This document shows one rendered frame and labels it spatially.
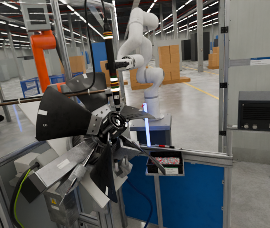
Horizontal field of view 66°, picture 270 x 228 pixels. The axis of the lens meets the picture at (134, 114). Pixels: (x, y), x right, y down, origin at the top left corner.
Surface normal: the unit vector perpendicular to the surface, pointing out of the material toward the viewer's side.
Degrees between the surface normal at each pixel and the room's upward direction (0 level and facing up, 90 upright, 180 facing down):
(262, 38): 89
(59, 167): 50
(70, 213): 90
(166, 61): 90
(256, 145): 90
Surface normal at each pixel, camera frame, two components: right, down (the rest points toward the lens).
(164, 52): 0.04, 0.29
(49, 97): 0.60, -0.18
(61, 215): -0.44, 0.31
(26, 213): 0.89, 0.04
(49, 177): 0.62, -0.58
